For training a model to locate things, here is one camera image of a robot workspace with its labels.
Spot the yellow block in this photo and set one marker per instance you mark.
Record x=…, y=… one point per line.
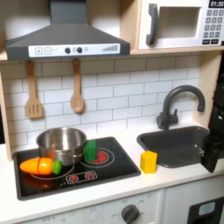
x=148, y=162

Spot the green block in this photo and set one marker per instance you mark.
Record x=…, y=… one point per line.
x=90, y=151

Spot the steel pot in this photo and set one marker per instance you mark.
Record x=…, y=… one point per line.
x=64, y=151

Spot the dark grey sink basin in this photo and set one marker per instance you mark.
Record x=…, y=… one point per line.
x=175, y=145

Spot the dark grey tap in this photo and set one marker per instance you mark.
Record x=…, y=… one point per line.
x=167, y=116

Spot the black oven door window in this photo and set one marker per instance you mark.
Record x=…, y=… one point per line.
x=204, y=217

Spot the black toy stove top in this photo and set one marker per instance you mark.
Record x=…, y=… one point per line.
x=116, y=169

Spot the grey oven knob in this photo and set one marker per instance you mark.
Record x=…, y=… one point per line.
x=129, y=214

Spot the white toy microwave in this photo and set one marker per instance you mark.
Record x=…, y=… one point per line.
x=180, y=43

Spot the wooden spoon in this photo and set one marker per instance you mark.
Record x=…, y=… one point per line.
x=77, y=102

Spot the orange toy carrot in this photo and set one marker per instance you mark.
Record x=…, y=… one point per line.
x=38, y=166

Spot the grey extractor hood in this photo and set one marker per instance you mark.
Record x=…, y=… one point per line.
x=67, y=35

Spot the wooden slotted spatula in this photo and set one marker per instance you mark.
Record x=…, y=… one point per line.
x=30, y=81

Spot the wooden kitchen shelf frame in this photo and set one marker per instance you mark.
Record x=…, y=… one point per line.
x=210, y=87

